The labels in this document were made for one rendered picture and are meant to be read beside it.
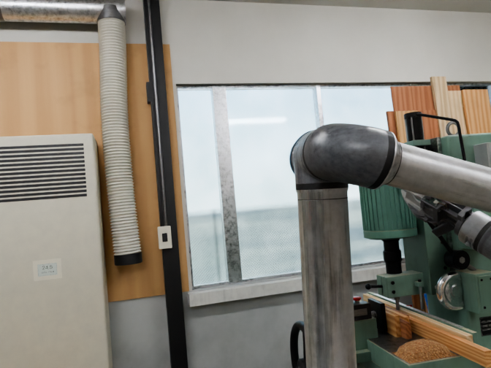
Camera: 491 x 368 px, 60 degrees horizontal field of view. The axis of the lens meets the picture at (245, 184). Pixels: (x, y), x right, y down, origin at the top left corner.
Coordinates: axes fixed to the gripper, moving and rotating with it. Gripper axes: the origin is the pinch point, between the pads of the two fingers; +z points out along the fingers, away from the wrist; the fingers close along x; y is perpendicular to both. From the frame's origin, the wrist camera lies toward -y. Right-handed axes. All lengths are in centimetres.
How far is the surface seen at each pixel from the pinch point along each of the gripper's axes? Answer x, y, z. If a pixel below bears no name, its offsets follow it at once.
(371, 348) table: 34.4, -31.3, -13.5
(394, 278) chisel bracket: 12.4, -30.7, -2.6
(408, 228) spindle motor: 0.1, -19.0, 1.1
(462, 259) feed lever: -4.6, -25.5, -15.1
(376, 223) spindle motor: 6.1, -15.9, 8.5
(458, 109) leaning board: -154, -127, 101
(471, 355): 19.4, -19.9, -35.7
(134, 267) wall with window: 91, -77, 129
